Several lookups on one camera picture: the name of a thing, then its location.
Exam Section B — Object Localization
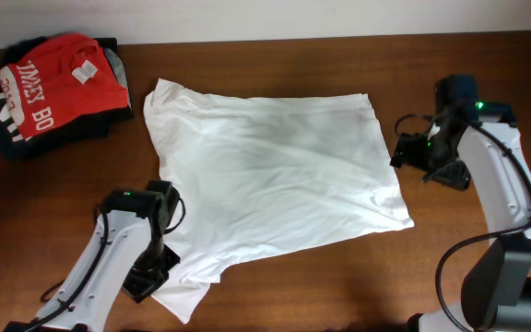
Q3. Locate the white t-shirt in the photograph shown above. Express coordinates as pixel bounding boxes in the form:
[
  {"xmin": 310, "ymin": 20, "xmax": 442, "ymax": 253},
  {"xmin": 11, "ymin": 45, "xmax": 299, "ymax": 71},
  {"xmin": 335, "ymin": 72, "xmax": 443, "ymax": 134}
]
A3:
[{"xmin": 143, "ymin": 79, "xmax": 414, "ymax": 323}]

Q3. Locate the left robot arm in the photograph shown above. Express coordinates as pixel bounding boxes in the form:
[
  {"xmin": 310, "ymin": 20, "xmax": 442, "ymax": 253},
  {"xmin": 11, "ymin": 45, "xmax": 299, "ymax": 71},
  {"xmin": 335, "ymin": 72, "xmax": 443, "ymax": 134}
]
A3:
[{"xmin": 5, "ymin": 180, "xmax": 184, "ymax": 331}]

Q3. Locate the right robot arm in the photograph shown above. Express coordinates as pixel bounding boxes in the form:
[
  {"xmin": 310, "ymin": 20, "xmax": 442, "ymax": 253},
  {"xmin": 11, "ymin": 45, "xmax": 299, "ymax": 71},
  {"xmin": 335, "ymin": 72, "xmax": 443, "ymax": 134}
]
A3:
[{"xmin": 390, "ymin": 74, "xmax": 531, "ymax": 331}]

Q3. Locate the black folded t-shirt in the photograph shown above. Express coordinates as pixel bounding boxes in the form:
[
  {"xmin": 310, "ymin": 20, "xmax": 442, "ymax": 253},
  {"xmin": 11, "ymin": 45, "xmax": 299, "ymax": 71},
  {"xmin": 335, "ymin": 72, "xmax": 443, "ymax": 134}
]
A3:
[{"xmin": 0, "ymin": 36, "xmax": 134, "ymax": 160}]

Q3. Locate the red folded t-shirt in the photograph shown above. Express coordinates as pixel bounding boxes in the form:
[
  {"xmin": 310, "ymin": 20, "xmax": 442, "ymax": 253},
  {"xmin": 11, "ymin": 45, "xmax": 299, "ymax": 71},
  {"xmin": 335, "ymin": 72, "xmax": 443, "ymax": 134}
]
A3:
[{"xmin": 0, "ymin": 33, "xmax": 128, "ymax": 140}]

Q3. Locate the grey folded garment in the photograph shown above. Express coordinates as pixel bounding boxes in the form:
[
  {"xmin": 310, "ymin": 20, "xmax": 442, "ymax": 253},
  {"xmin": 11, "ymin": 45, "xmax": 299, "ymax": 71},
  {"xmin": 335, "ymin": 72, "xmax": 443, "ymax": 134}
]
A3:
[{"xmin": 103, "ymin": 48, "xmax": 132, "ymax": 107}]

